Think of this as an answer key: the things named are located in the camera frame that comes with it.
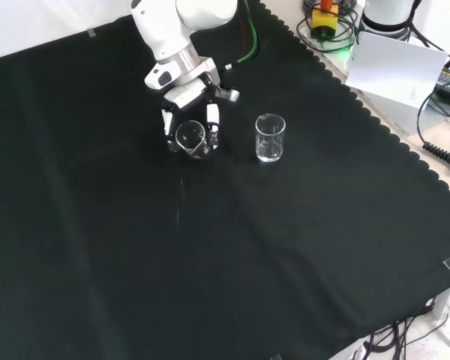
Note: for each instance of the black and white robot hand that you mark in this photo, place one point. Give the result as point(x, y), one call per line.
point(195, 95)

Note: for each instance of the yellow stop button box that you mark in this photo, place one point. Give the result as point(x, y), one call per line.
point(324, 23)

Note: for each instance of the tall clear glass beaker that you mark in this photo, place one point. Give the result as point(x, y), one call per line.
point(270, 138)

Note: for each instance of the pale white board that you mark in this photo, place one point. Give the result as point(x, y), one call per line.
point(395, 73)

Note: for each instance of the black bench cloth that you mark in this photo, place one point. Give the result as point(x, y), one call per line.
point(172, 225)

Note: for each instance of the small clear glass beaker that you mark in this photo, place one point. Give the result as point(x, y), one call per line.
point(192, 140)

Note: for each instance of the clear glass rod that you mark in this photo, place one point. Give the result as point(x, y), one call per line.
point(180, 202)

